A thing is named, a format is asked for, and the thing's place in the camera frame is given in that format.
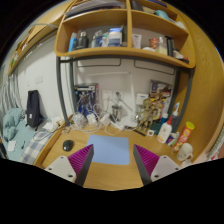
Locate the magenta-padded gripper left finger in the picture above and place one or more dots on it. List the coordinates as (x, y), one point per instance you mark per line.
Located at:
(63, 166)

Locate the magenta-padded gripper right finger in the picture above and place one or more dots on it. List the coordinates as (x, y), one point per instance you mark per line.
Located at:
(161, 166)

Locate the black computer mouse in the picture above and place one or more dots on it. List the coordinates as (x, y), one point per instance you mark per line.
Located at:
(68, 145)

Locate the light blue mouse pad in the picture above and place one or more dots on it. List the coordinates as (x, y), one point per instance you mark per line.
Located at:
(110, 148)

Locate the white mug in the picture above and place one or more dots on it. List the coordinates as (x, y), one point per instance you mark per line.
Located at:
(184, 152)

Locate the blue plaid quilt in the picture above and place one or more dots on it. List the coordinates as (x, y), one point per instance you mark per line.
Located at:
(33, 150)

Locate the white red-capped lotion bottle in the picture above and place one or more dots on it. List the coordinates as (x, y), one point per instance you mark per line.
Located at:
(165, 131)

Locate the small white cube clock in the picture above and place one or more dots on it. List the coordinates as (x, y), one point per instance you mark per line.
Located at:
(150, 132)

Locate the yellow red snack canister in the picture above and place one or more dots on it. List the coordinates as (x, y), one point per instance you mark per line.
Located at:
(184, 135)

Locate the white tissue box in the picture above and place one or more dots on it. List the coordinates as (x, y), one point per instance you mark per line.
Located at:
(50, 126)

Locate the clear domed plastic container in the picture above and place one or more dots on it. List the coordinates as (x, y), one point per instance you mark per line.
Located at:
(79, 120)

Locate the white desk lamp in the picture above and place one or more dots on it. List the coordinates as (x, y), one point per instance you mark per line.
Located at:
(130, 122)

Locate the white charger block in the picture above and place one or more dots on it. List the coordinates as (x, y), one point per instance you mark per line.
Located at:
(91, 119)

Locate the white power strip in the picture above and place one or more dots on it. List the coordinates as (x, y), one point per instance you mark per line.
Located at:
(115, 125)

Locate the black hanging bag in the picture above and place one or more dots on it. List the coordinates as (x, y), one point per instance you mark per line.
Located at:
(33, 108)

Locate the teal blanket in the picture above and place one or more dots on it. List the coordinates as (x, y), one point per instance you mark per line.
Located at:
(11, 121)

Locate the white carton box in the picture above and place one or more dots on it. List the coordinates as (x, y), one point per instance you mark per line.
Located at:
(141, 99)

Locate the metal cup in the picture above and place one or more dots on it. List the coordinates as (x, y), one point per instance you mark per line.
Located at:
(116, 111)

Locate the robot model kit box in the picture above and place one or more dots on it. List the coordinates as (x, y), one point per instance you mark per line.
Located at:
(86, 98)

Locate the wooden shelf unit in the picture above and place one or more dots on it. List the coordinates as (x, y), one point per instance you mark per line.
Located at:
(125, 51)

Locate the grey metal frame post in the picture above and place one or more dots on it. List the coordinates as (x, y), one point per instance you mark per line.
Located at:
(61, 93)

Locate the white wall socket panel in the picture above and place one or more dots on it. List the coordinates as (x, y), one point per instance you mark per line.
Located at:
(111, 95)

